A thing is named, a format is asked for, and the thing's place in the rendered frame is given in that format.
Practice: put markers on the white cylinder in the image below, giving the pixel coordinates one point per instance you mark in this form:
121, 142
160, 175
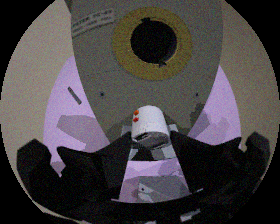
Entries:
149, 129

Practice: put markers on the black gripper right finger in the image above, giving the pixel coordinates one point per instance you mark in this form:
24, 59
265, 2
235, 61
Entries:
198, 159

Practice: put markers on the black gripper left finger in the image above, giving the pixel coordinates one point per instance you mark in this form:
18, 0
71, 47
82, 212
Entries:
108, 165

